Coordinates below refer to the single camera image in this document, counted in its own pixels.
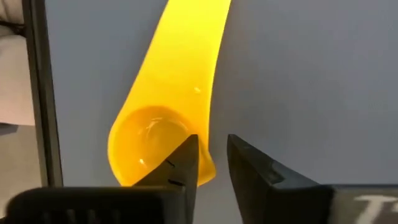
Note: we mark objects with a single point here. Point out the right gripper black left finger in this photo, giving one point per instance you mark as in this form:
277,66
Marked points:
186,168

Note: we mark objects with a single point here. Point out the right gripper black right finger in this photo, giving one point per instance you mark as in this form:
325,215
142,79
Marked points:
264,193

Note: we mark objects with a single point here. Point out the grey table mat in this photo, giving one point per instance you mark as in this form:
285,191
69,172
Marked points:
295,77

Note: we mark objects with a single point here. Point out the yellow measuring cup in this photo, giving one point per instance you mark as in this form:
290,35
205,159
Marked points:
174,77

